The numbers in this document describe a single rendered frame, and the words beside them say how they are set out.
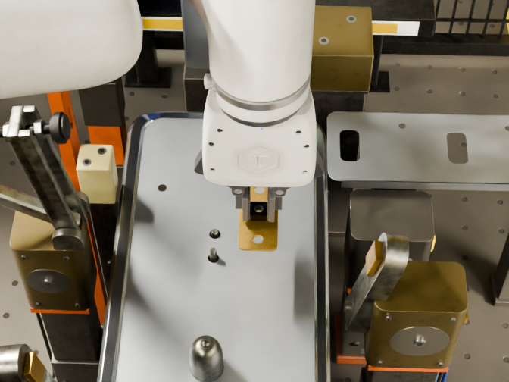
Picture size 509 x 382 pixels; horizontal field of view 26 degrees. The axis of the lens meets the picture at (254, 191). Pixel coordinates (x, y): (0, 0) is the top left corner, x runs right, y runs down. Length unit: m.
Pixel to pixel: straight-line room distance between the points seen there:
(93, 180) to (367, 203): 0.30
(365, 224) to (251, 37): 0.41
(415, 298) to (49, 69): 0.48
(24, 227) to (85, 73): 0.40
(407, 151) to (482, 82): 0.51
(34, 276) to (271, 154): 0.31
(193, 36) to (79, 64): 0.53
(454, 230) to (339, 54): 0.40
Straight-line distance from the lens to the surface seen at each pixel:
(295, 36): 0.85
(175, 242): 1.16
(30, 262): 1.13
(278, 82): 0.88
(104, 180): 1.15
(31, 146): 0.99
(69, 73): 0.75
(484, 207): 1.58
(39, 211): 1.09
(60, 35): 0.73
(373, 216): 1.21
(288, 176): 0.99
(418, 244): 1.20
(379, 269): 1.03
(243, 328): 1.10
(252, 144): 0.95
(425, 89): 1.71
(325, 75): 1.27
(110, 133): 1.45
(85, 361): 1.31
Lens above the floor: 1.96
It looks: 53 degrees down
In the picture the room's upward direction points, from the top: straight up
